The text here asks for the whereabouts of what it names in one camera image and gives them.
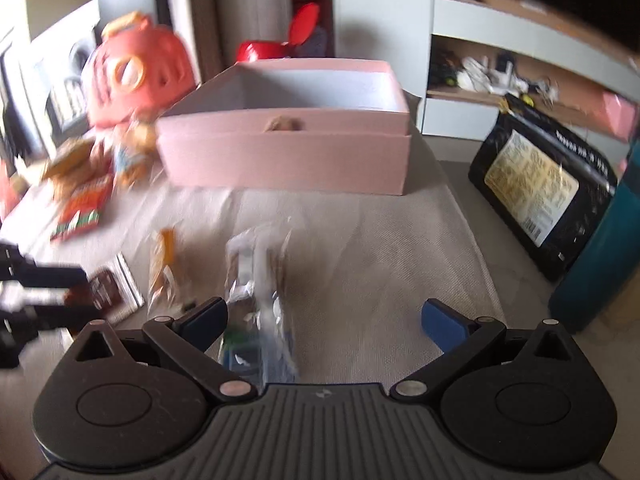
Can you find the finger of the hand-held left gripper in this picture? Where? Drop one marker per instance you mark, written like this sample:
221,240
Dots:
50,316
45,275

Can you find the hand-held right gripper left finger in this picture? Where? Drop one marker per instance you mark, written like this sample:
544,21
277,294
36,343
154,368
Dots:
207,317

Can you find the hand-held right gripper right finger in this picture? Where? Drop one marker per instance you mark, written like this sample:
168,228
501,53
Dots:
442,327

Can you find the clear plastic snack packet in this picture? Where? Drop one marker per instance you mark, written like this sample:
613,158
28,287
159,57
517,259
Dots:
255,290

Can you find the small brown snack packet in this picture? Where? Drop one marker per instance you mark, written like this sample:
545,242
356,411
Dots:
112,287

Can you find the long bread packet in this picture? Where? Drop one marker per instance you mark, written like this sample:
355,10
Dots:
132,152

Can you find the pink cardboard box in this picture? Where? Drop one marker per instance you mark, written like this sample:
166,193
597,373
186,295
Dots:
300,160

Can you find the red green snack packet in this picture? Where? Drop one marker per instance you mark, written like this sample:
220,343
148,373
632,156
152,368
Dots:
75,227

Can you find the orange snack packet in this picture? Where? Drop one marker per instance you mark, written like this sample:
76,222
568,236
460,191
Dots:
165,265

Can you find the white tablecloth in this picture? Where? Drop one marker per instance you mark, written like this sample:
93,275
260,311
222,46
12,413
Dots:
380,260

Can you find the tan pastry packet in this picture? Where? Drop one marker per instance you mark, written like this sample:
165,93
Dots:
70,160

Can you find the teal bottle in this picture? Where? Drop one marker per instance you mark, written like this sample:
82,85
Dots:
600,260

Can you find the black bag with yellow label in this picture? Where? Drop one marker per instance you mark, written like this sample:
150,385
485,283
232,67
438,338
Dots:
545,185

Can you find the pink toy carrier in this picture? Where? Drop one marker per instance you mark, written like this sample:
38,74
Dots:
145,70

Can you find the pink paper bag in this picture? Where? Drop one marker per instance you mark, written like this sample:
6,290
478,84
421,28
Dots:
622,115

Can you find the white shelf unit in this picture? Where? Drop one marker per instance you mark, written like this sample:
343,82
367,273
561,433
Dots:
465,20

